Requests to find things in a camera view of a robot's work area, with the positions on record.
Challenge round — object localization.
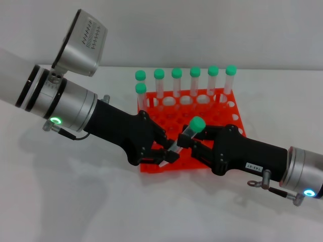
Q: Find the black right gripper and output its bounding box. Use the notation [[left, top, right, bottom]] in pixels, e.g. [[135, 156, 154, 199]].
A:
[[178, 125, 288, 182]]

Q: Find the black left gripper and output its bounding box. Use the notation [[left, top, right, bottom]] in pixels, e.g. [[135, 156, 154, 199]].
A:
[[83, 99, 180, 166]]

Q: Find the green-capped clear test tube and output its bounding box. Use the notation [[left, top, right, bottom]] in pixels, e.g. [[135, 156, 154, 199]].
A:
[[158, 116, 206, 167], [134, 70, 148, 101], [207, 65, 219, 106], [189, 67, 201, 109], [171, 68, 183, 110], [153, 69, 165, 111], [220, 65, 237, 104], [135, 83, 149, 111]]

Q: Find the orange test tube rack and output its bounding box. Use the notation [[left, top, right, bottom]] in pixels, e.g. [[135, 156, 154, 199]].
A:
[[137, 88, 247, 174]]

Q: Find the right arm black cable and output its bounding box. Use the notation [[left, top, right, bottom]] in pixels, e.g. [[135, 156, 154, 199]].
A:
[[247, 170, 306, 206]]

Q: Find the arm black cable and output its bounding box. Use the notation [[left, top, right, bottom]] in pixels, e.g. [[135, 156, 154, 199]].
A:
[[247, 170, 306, 206], [42, 120, 91, 140]]

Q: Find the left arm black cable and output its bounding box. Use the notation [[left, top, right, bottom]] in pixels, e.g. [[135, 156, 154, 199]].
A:
[[42, 120, 91, 140]]

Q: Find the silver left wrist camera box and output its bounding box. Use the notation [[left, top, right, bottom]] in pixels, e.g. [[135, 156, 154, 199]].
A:
[[51, 9, 109, 77]]

